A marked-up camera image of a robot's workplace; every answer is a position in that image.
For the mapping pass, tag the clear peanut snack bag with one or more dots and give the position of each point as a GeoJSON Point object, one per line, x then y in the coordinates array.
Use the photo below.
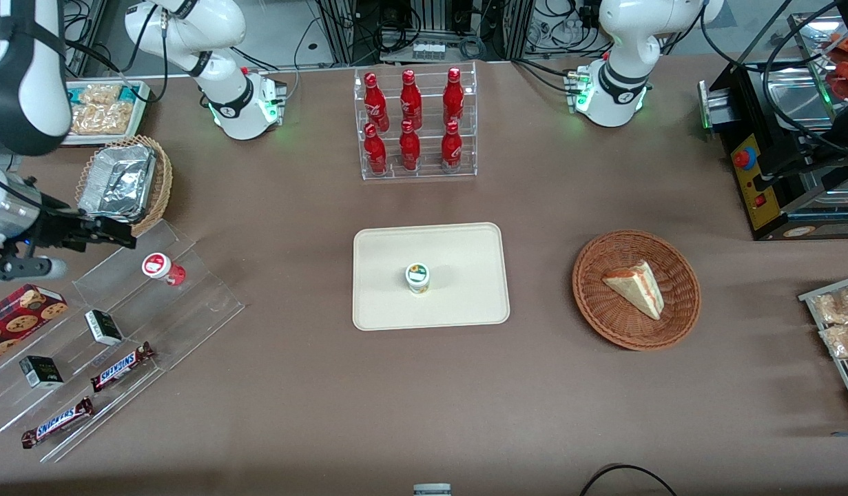
{"type": "Point", "coordinates": [100, 118]}
{"type": "Point", "coordinates": [100, 94]}

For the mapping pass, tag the small grey device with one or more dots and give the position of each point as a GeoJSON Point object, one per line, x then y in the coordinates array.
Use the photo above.
{"type": "Point", "coordinates": [432, 490]}

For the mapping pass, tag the red orange object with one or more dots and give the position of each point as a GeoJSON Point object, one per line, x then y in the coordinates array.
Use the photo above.
{"type": "Point", "coordinates": [847, 76]}

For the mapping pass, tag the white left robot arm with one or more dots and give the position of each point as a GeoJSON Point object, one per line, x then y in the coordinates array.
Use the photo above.
{"type": "Point", "coordinates": [627, 27]}

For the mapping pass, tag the small dark green box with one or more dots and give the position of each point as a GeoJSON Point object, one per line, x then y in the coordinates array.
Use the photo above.
{"type": "Point", "coordinates": [41, 372]}
{"type": "Point", "coordinates": [104, 328]}

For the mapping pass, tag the white snack bin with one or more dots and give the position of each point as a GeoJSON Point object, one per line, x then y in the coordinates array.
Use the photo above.
{"type": "Point", "coordinates": [142, 117]}

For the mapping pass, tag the red cookie box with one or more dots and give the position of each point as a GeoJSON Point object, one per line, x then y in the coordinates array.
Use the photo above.
{"type": "Point", "coordinates": [17, 320]}

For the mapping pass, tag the tan wicker basket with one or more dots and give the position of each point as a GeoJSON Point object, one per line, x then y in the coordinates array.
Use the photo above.
{"type": "Point", "coordinates": [162, 186]}

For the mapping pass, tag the green lid yogurt cup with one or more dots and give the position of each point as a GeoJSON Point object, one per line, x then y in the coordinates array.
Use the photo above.
{"type": "Point", "coordinates": [417, 279]}

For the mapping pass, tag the cream plastic tray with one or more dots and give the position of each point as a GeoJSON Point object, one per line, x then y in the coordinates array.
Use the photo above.
{"type": "Point", "coordinates": [465, 289]}

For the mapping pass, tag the black steel kitchen machine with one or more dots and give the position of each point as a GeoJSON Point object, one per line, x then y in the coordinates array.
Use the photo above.
{"type": "Point", "coordinates": [758, 186]}

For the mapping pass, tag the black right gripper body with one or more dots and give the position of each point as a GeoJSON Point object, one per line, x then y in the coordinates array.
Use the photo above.
{"type": "Point", "coordinates": [54, 228]}

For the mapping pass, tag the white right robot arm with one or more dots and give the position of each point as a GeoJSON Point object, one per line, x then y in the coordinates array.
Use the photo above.
{"type": "Point", "coordinates": [24, 69]}

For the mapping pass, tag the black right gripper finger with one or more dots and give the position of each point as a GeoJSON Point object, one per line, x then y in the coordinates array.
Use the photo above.
{"type": "Point", "coordinates": [103, 224]}
{"type": "Point", "coordinates": [117, 240]}

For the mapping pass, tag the brown round wicker basket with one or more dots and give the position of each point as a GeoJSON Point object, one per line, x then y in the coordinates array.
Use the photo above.
{"type": "Point", "coordinates": [603, 310]}

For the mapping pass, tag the white power strip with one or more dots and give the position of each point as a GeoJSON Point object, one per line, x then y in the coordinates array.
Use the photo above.
{"type": "Point", "coordinates": [428, 50]}

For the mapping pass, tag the snickers chocolate bar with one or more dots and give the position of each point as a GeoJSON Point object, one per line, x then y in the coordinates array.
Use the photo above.
{"type": "Point", "coordinates": [120, 367]}
{"type": "Point", "coordinates": [55, 422]}

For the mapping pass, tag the clear acrylic stepped stand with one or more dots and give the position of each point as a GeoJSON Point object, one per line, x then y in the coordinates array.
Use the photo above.
{"type": "Point", "coordinates": [189, 310]}

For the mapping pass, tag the triangle sandwich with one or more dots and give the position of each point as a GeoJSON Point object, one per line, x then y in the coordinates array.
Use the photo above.
{"type": "Point", "coordinates": [637, 289]}

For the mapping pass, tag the clear nut snack bag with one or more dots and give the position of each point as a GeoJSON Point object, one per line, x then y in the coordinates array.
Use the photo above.
{"type": "Point", "coordinates": [844, 339]}
{"type": "Point", "coordinates": [837, 306]}

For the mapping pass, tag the aluminium foil container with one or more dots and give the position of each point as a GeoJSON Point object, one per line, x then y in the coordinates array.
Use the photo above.
{"type": "Point", "coordinates": [117, 179]}

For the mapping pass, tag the red cola bottle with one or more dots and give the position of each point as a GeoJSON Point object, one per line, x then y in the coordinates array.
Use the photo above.
{"type": "Point", "coordinates": [410, 148]}
{"type": "Point", "coordinates": [375, 151]}
{"type": "Point", "coordinates": [453, 96]}
{"type": "Point", "coordinates": [451, 148]}
{"type": "Point", "coordinates": [410, 100]}
{"type": "Point", "coordinates": [375, 100]}

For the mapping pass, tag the aluminium frame rack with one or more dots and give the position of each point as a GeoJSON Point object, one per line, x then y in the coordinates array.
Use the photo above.
{"type": "Point", "coordinates": [513, 27]}

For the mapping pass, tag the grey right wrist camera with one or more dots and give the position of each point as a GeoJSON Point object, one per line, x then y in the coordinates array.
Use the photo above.
{"type": "Point", "coordinates": [24, 269]}

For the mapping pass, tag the clear acrylic bottle rack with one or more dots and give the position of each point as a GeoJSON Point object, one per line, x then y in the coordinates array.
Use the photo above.
{"type": "Point", "coordinates": [427, 110]}

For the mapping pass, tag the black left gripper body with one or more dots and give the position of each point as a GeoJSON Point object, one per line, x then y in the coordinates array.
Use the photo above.
{"type": "Point", "coordinates": [839, 131]}

